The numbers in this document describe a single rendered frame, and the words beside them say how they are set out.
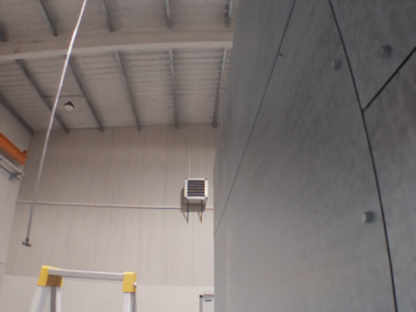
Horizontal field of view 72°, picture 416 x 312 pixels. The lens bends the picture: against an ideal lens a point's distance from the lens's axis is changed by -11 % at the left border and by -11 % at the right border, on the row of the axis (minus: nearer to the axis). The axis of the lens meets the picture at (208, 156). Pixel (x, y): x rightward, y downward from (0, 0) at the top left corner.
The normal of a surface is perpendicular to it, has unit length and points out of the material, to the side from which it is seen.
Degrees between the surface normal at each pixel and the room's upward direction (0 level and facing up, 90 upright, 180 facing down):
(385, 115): 90
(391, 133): 90
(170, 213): 90
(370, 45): 90
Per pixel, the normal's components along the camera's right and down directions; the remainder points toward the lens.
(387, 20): -1.00, -0.02
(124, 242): 0.04, -0.40
